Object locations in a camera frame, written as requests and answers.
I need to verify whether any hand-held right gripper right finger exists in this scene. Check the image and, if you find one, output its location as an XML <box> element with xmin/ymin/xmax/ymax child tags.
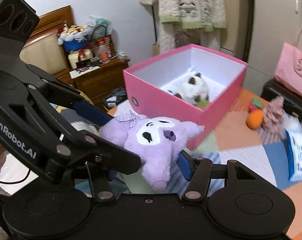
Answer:
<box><xmin>178</xmin><ymin>152</ymin><xmax>282</xmax><ymax>201</ymax></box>

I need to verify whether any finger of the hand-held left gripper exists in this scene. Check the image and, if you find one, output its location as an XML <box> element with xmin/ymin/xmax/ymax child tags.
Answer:
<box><xmin>55</xmin><ymin>124</ymin><xmax>143</xmax><ymax>175</ymax></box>
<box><xmin>26</xmin><ymin>63</ymin><xmax>114</xmax><ymax>127</ymax></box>

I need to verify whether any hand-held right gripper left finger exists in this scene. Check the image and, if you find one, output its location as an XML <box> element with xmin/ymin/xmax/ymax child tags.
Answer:
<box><xmin>87</xmin><ymin>163</ymin><xmax>117</xmax><ymax>203</ymax></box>

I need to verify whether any purple plush toy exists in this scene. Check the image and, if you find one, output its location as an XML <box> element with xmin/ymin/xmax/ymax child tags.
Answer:
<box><xmin>100</xmin><ymin>113</ymin><xmax>205</xmax><ymax>191</ymax></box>

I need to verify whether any pink cardboard box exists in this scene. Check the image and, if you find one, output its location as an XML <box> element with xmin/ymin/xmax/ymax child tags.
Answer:
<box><xmin>123</xmin><ymin>43</ymin><xmax>248</xmax><ymax>151</ymax></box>

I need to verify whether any green egg sponge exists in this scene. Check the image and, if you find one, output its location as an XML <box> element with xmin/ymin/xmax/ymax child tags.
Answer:
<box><xmin>197</xmin><ymin>98</ymin><xmax>211</xmax><ymax>109</ymax></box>

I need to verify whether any white brown cat plush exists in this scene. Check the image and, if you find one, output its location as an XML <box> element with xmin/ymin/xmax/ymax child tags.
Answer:
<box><xmin>174</xmin><ymin>72</ymin><xmax>212</xmax><ymax>106</ymax></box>

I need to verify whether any orange egg sponge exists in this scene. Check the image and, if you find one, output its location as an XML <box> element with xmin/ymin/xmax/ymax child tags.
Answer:
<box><xmin>245</xmin><ymin>110</ymin><xmax>264</xmax><ymax>130</ymax></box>

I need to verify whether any red strawberry plush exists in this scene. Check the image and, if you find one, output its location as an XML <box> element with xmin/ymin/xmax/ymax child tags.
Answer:
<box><xmin>249</xmin><ymin>98</ymin><xmax>263</xmax><ymax>112</ymax></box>

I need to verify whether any pink floral scrunchie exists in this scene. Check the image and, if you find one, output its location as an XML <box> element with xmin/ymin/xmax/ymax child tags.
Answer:
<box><xmin>262</xmin><ymin>96</ymin><xmax>288</xmax><ymax>133</ymax></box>

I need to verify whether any white blue wet wipes pack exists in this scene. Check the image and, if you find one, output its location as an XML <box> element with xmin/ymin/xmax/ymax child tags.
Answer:
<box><xmin>282</xmin><ymin>116</ymin><xmax>302</xmax><ymax>183</ymax></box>

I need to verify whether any black pouch with label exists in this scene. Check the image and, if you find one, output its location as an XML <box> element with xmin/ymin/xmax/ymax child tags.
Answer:
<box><xmin>102</xmin><ymin>87</ymin><xmax>128</xmax><ymax>111</ymax></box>

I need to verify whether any wooden nightstand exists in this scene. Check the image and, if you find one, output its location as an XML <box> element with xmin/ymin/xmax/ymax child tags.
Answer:
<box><xmin>73</xmin><ymin>58</ymin><xmax>131</xmax><ymax>111</ymax></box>

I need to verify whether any white card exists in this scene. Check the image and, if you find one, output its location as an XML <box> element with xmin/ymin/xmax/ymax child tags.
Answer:
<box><xmin>69</xmin><ymin>66</ymin><xmax>101</xmax><ymax>78</ymax></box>

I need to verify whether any cream red handbag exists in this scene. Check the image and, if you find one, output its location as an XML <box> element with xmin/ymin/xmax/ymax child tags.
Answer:
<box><xmin>68</xmin><ymin>48</ymin><xmax>94</xmax><ymax>70</ymax></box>

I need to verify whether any patchwork knitted blanket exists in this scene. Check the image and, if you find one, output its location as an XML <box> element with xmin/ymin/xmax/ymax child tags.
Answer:
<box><xmin>107</xmin><ymin>87</ymin><xmax>302</xmax><ymax>240</ymax></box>

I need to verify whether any orange drink bottle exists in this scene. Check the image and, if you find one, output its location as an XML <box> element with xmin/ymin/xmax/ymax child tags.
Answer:
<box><xmin>98</xmin><ymin>40</ymin><xmax>110</xmax><ymax>63</ymax></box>

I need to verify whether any red checked basket bag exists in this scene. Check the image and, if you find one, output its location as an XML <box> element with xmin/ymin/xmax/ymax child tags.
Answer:
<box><xmin>89</xmin><ymin>25</ymin><xmax>113</xmax><ymax>56</ymax></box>

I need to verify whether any blue bouquet box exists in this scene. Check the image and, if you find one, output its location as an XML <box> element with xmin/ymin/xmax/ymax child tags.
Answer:
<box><xmin>57</xmin><ymin>23</ymin><xmax>91</xmax><ymax>52</ymax></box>

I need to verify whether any wooden headboard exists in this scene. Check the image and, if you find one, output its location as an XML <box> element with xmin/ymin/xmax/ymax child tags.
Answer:
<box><xmin>19</xmin><ymin>5</ymin><xmax>76</xmax><ymax>76</ymax></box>

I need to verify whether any white plastic bag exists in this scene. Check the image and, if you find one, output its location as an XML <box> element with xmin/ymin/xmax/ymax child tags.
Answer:
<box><xmin>87</xmin><ymin>15</ymin><xmax>113</xmax><ymax>37</ymax></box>

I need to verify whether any black suitcase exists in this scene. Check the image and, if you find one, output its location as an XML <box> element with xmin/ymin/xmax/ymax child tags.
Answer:
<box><xmin>260</xmin><ymin>78</ymin><xmax>302</xmax><ymax>121</ymax></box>

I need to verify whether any fluffy white green pajamas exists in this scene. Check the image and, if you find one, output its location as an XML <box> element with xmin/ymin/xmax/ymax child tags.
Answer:
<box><xmin>139</xmin><ymin>0</ymin><xmax>228</xmax><ymax>53</ymax></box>

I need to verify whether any pink shopping bag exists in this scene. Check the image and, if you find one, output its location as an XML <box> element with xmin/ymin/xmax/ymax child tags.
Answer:
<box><xmin>274</xmin><ymin>28</ymin><xmax>302</xmax><ymax>101</ymax></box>

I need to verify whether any tan wooden panel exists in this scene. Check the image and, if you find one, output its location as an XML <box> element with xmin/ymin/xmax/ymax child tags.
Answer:
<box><xmin>225</xmin><ymin>0</ymin><xmax>250</xmax><ymax>53</ymax></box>

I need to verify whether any beige wardrobe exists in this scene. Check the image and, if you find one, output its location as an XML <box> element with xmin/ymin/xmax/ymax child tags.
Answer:
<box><xmin>253</xmin><ymin>0</ymin><xmax>302</xmax><ymax>81</ymax></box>

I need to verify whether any black cable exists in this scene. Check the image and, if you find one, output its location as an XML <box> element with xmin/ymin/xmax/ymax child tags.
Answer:
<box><xmin>0</xmin><ymin>167</ymin><xmax>32</xmax><ymax>185</ymax></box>

